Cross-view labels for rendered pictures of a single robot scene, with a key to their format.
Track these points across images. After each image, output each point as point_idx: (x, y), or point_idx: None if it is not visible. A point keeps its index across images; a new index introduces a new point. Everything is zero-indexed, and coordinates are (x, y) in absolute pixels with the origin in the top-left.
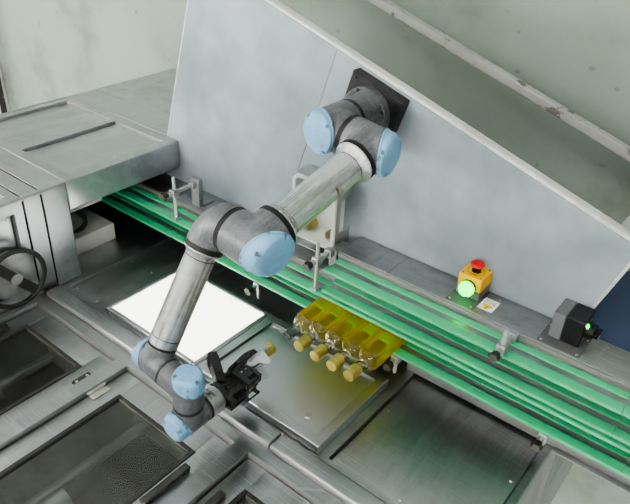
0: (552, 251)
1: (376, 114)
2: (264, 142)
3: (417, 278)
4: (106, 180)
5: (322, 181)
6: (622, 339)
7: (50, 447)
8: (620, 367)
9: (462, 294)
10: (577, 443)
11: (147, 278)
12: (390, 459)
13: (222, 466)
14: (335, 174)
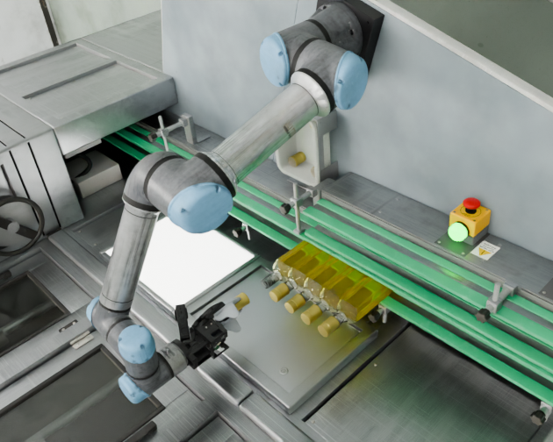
0: None
1: (345, 34)
2: (247, 73)
3: (405, 219)
4: (97, 123)
5: (267, 120)
6: None
7: (28, 399)
8: None
9: (453, 238)
10: None
11: None
12: (370, 423)
13: (188, 425)
14: (283, 110)
